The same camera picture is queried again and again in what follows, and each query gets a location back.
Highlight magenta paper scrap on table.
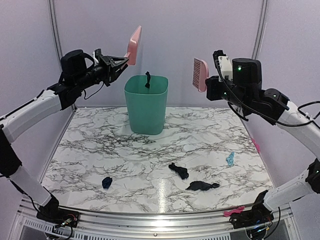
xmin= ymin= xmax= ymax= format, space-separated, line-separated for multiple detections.
xmin=251 ymin=138 xmax=261 ymax=154

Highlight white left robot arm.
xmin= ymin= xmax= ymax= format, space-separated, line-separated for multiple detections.
xmin=0 ymin=49 xmax=136 ymax=223

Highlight small dark blue scrap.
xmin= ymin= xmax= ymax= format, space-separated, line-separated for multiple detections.
xmin=102 ymin=176 xmax=113 ymax=189

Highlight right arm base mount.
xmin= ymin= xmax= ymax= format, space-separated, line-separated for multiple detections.
xmin=229 ymin=190 xmax=274 ymax=229

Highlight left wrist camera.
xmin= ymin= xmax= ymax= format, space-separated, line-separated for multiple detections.
xmin=92 ymin=48 xmax=102 ymax=65

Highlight frame post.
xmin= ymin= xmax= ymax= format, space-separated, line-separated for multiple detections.
xmin=251 ymin=0 xmax=269 ymax=60
xmin=47 ymin=0 xmax=77 ymax=111

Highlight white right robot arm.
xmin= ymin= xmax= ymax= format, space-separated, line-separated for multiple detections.
xmin=205 ymin=51 xmax=320 ymax=224

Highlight green plastic waste bin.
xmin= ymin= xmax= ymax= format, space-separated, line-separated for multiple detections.
xmin=124 ymin=74 xmax=169 ymax=135

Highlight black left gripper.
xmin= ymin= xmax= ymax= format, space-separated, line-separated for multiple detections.
xmin=74 ymin=53 xmax=128 ymax=90

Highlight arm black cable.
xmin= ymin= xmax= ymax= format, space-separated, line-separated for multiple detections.
xmin=82 ymin=82 xmax=106 ymax=100
xmin=214 ymin=62 xmax=320 ymax=127

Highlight right frame post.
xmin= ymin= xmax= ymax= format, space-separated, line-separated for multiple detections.
xmin=251 ymin=0 xmax=269 ymax=60

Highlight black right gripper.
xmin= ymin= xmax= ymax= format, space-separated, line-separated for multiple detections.
xmin=206 ymin=75 xmax=251 ymax=111

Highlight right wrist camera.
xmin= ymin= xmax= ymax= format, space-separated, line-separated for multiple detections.
xmin=212 ymin=50 xmax=233 ymax=82

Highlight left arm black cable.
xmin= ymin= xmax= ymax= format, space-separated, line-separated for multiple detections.
xmin=82 ymin=82 xmax=106 ymax=100

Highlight aluminium front rail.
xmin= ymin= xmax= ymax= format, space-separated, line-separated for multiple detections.
xmin=8 ymin=198 xmax=299 ymax=240

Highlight pink hand brush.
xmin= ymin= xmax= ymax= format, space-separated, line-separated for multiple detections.
xmin=192 ymin=58 xmax=209 ymax=93

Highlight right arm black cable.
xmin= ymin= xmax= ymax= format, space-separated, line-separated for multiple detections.
xmin=214 ymin=62 xmax=320 ymax=127

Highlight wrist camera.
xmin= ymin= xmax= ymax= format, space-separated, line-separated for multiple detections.
xmin=212 ymin=50 xmax=233 ymax=82
xmin=92 ymin=48 xmax=102 ymax=65

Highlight light blue paper scrap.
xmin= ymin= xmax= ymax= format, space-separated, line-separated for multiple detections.
xmin=225 ymin=151 xmax=235 ymax=167

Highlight left frame post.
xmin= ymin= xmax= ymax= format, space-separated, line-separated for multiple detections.
xmin=47 ymin=0 xmax=77 ymax=111

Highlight black scrap lower piece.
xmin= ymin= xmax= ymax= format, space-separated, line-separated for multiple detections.
xmin=186 ymin=181 xmax=220 ymax=191

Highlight black scrap upper piece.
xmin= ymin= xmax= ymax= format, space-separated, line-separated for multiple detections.
xmin=168 ymin=162 xmax=189 ymax=180

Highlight black scrap piece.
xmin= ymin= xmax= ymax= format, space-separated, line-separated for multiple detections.
xmin=186 ymin=181 xmax=220 ymax=191
xmin=168 ymin=162 xmax=189 ymax=180

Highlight pink plastic dustpan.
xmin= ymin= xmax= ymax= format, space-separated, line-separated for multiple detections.
xmin=124 ymin=25 xmax=142 ymax=66

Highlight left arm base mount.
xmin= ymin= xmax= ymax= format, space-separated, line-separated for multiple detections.
xmin=36 ymin=195 xmax=80 ymax=228

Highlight magenta scrap on rail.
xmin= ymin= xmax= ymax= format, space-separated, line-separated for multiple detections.
xmin=223 ymin=206 xmax=245 ymax=217

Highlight black scrap on bin rim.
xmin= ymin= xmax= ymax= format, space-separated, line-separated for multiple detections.
xmin=144 ymin=71 xmax=151 ymax=89

